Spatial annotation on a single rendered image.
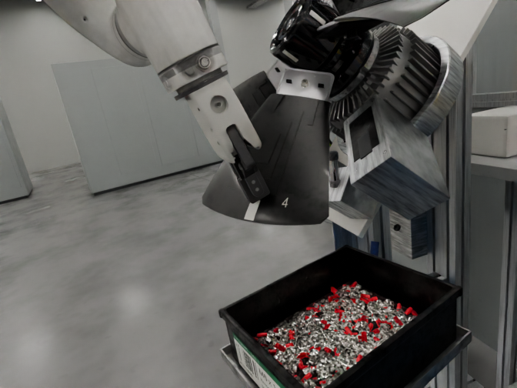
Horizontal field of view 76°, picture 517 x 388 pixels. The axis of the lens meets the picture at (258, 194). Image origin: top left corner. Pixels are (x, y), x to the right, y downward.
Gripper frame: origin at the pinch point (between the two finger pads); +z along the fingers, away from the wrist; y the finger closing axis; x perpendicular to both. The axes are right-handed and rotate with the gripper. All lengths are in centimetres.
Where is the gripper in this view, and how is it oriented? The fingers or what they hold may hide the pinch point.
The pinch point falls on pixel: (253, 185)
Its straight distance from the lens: 47.5
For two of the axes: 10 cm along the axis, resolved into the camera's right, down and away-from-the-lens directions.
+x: -8.5, 5.1, -1.6
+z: 4.3, 8.3, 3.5
